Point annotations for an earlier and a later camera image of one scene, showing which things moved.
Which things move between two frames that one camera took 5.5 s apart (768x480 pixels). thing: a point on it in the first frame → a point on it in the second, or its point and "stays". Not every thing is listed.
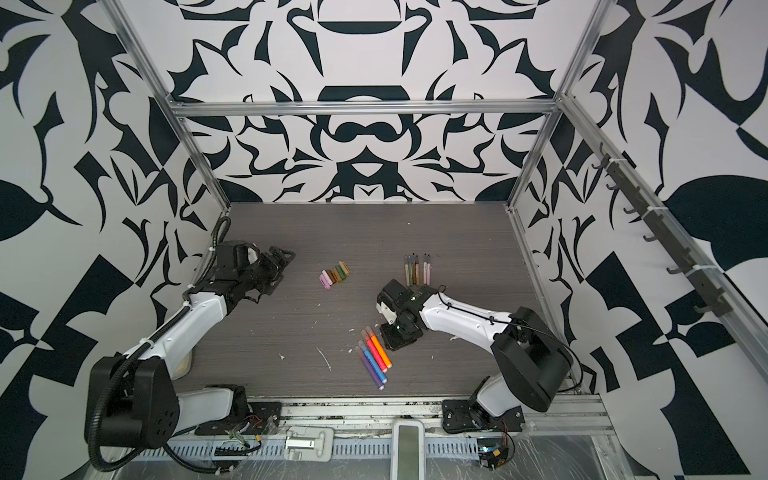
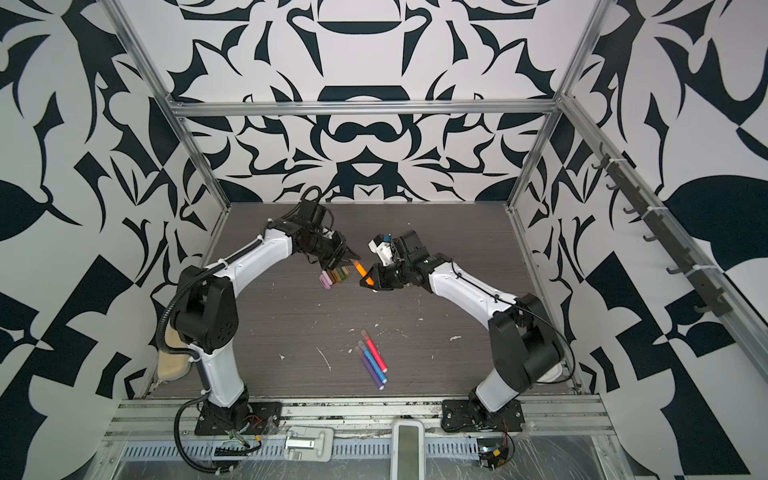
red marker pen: (375, 351) stays
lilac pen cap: (324, 283) stays
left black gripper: (275, 267) → (342, 250)
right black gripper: (391, 342) → (380, 272)
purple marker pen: (380, 385) stays
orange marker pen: (383, 354) → (363, 273)
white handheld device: (407, 450) stays
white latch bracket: (309, 444) stays
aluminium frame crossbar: (362, 108) stays
